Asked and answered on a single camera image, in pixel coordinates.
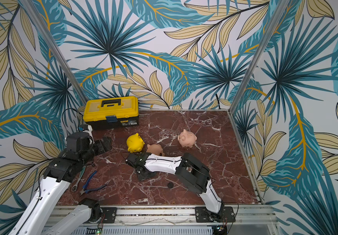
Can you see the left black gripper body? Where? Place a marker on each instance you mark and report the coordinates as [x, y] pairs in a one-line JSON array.
[[97, 149]]

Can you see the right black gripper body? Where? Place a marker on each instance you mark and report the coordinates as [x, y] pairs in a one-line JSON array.
[[136, 160]]

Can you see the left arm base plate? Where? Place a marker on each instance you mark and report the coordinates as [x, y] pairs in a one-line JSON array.
[[108, 215]]

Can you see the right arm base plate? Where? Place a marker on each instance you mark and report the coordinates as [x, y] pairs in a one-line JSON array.
[[226, 214]]

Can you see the blue handled pliers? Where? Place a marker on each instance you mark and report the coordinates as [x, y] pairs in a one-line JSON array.
[[87, 188]]

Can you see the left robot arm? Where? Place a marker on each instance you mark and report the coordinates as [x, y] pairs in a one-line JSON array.
[[56, 180]]

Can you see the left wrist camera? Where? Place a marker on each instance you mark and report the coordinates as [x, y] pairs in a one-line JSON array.
[[80, 141]]

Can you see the yellow black toolbox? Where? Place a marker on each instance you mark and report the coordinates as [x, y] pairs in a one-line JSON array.
[[103, 114]]

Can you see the yellow piggy bank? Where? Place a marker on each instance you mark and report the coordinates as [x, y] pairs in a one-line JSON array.
[[135, 143]]

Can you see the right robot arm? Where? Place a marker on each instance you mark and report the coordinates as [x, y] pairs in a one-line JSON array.
[[191, 172]]

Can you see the orange piggy bank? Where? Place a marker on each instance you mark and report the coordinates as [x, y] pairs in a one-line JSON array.
[[155, 149]]

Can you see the pink piggy bank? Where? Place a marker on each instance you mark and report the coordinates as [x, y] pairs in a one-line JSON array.
[[187, 138]]

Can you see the green handled ratchet wrench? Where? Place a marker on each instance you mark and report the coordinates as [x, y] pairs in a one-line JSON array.
[[75, 186]]

